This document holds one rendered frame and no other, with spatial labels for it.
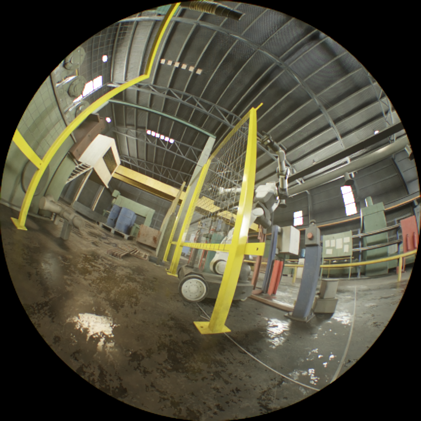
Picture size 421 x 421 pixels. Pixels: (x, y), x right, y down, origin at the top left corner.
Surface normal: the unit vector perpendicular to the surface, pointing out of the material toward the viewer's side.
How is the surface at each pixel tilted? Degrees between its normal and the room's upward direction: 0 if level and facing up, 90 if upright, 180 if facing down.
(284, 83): 173
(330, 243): 90
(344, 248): 90
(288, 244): 90
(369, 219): 90
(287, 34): 173
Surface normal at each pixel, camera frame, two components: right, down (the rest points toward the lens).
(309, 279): -0.87, -0.37
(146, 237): 0.47, -0.20
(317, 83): -0.36, 0.85
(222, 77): -0.14, 0.94
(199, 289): 0.26, -0.29
